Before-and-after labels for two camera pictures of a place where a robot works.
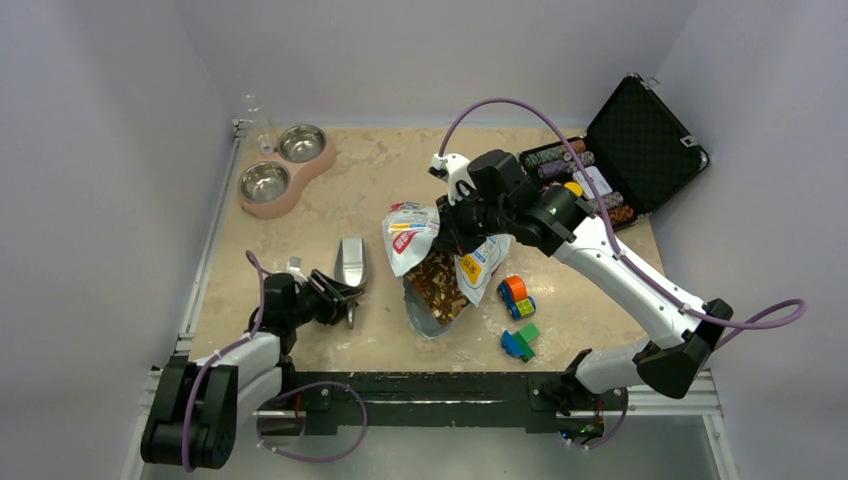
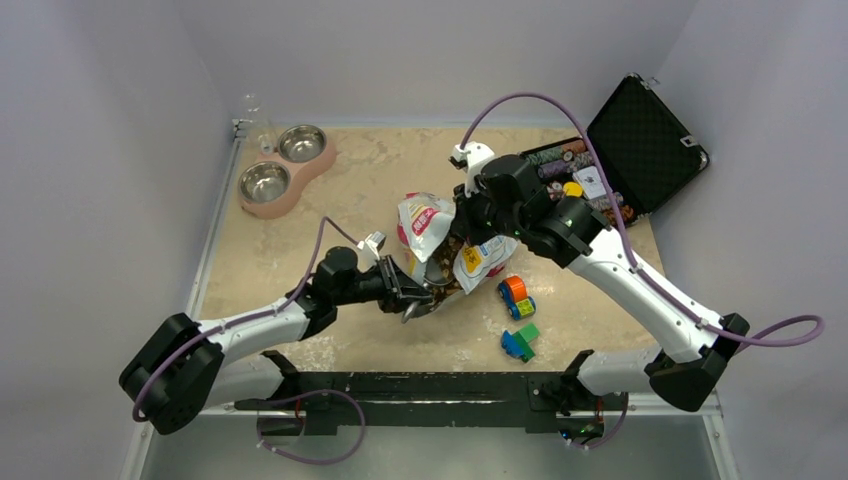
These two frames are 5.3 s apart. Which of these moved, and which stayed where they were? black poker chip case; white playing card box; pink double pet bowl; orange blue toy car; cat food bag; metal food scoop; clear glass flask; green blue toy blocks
Moved: cat food bag; metal food scoop
Stayed: black poker chip case; orange blue toy car; green blue toy blocks; pink double pet bowl; clear glass flask; white playing card box
